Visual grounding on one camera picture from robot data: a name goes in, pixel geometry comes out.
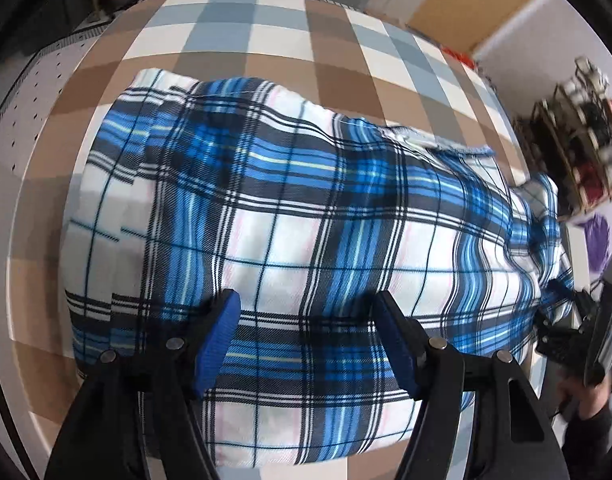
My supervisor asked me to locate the blue white plaid shirt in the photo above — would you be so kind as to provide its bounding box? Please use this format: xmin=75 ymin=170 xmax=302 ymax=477
xmin=60 ymin=68 xmax=573 ymax=467

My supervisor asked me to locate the right hand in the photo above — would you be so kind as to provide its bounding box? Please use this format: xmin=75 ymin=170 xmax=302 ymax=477
xmin=558 ymin=373 xmax=612 ymax=420

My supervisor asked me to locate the wooden shoe rack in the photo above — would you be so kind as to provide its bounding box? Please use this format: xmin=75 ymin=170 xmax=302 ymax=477
xmin=513 ymin=56 xmax=612 ymax=220

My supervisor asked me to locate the orange mesh bag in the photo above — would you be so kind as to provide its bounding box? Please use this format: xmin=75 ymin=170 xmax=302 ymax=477
xmin=440 ymin=46 xmax=473 ymax=67

